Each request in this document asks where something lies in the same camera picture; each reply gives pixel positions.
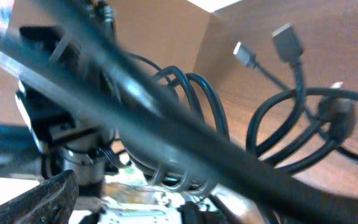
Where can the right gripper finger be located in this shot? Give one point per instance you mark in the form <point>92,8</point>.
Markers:
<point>52,201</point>

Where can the right camera cable black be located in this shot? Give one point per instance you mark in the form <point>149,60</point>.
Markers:
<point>174,128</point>

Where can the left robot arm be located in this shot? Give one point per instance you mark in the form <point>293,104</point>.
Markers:
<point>53,139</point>

